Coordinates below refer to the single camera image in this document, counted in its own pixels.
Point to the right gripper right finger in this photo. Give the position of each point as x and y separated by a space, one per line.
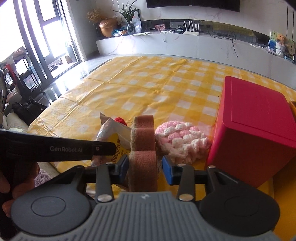
182 175

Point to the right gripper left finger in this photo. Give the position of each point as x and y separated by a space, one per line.
108 174

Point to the pink white crochet pad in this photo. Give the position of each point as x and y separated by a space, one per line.
182 141

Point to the brown sponge block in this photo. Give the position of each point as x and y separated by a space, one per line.
143 168

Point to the purple fluffy blanket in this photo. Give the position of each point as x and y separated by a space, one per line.
41 178

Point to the yellow snack bag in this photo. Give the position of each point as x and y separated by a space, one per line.
113 132

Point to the red square box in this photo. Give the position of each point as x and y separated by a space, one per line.
254 133

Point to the yellow checkered tablecloth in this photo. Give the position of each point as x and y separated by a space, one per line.
170 89

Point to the orange cardboard box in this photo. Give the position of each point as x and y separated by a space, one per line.
284 194

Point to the white marble tv bench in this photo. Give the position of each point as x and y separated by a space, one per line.
238 54

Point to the white wifi router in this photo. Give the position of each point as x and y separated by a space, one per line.
191 30

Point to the golden acorn jar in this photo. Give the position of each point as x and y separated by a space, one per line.
107 26

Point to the green plant in vase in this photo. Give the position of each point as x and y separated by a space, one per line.
128 11

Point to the teddy bear figure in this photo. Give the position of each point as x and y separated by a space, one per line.
280 45

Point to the black wall television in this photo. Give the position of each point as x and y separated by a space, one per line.
231 5

